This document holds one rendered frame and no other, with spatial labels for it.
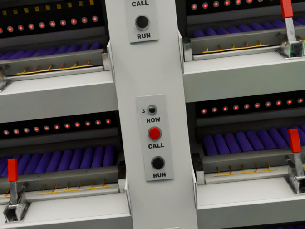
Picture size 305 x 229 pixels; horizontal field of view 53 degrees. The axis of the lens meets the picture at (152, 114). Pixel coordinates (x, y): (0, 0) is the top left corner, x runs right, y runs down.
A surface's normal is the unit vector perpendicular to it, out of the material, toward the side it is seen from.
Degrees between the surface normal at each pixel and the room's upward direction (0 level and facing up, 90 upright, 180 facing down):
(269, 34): 112
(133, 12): 90
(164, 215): 90
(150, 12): 90
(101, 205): 21
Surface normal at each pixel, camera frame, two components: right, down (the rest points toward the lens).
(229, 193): -0.11, -0.88
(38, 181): 0.02, 0.47
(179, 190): -0.03, 0.11
